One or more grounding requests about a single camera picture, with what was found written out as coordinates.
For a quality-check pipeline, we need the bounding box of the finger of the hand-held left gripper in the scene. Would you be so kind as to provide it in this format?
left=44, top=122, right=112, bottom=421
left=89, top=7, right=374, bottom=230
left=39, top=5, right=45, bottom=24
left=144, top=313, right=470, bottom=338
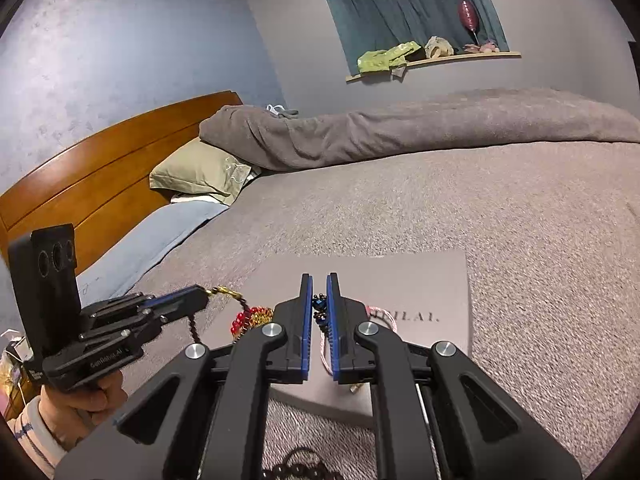
left=81, top=284, right=211, bottom=330
left=77, top=310, right=164, bottom=357

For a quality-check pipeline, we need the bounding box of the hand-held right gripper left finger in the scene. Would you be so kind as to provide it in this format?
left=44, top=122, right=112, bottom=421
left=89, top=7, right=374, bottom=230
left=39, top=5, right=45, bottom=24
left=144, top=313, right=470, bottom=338
left=54, top=273, right=314, bottom=480

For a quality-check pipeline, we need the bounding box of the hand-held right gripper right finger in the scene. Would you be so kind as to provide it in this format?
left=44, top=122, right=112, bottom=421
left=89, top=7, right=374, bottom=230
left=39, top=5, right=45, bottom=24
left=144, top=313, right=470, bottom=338
left=326, top=272, right=584, bottom=480

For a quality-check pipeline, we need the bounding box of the dark blue bead bracelet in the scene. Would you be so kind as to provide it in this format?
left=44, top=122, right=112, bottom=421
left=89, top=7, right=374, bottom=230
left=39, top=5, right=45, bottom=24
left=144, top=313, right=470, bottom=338
left=311, top=296, right=330, bottom=335

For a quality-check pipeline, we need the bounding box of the dark bead necklace gold clasp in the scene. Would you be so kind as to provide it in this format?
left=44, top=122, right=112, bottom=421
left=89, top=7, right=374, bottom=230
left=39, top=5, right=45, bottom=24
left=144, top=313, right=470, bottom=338
left=189, top=285, right=254, bottom=349

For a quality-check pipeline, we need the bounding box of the grey jewelry box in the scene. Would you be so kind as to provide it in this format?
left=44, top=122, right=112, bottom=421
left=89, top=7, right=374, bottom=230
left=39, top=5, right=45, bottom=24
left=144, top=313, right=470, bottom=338
left=202, top=250, right=474, bottom=431

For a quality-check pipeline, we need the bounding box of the person's left hand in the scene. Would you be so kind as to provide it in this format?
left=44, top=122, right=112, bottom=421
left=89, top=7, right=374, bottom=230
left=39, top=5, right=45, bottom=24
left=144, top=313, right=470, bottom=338
left=61, top=369, right=129, bottom=435

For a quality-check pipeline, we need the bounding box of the light blue pillow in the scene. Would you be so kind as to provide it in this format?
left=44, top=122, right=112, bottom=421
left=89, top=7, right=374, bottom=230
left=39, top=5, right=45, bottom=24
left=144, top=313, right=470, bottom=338
left=75, top=199, right=231, bottom=307

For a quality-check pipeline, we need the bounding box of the yellow plastic bag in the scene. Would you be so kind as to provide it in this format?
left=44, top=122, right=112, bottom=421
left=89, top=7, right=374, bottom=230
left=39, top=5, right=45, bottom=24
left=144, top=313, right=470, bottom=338
left=0, top=352, right=25, bottom=398

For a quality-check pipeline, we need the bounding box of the wooden headboard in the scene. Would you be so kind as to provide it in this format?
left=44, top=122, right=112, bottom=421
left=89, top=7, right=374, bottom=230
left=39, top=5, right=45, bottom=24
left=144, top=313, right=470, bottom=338
left=0, top=91, right=244, bottom=275

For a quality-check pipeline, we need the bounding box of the olive green pillow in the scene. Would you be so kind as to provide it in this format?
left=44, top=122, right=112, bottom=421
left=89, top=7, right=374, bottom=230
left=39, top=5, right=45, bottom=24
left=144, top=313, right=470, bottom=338
left=149, top=138, right=262, bottom=206

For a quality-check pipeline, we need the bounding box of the grey folded blanket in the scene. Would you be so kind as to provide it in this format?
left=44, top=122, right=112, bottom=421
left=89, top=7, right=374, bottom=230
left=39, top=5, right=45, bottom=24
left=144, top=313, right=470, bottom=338
left=198, top=87, right=640, bottom=171

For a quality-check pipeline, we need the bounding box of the green crumpled cloth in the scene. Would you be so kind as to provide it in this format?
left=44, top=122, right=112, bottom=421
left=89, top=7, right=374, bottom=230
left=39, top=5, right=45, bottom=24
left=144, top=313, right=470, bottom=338
left=357, top=40, right=422, bottom=74

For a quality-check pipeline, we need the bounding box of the wooden window sill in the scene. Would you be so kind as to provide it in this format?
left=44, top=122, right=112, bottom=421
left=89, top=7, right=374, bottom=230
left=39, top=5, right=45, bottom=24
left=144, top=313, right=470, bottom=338
left=345, top=51, right=522, bottom=83

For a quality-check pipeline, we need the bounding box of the beige crumpled cloth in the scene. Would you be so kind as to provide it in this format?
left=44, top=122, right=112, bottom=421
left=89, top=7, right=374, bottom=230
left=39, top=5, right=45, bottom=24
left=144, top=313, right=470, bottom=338
left=424, top=35, right=455, bottom=60

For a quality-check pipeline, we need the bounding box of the teal curtain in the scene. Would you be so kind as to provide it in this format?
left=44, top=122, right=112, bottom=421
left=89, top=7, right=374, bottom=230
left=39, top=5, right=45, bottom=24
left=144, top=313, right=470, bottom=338
left=309, top=0, right=510, bottom=75

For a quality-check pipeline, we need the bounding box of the dark red balloon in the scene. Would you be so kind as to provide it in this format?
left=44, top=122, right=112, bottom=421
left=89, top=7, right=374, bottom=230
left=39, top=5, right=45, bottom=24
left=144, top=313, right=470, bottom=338
left=458, top=0, right=484, bottom=47

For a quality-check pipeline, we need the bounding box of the pink bead bracelet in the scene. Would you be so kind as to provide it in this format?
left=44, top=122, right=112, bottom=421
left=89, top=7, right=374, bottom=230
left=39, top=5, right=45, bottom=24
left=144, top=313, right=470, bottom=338
left=318, top=306, right=398, bottom=377

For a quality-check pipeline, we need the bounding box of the red and gold bead bracelet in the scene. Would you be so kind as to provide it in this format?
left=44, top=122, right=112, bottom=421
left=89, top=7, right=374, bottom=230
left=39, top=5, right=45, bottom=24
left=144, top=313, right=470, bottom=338
left=229, top=305, right=275, bottom=337

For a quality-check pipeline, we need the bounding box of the black bead bracelet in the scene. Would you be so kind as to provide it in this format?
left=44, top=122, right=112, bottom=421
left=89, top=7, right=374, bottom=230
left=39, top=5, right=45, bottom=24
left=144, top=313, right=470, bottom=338
left=259, top=449, right=347, bottom=480

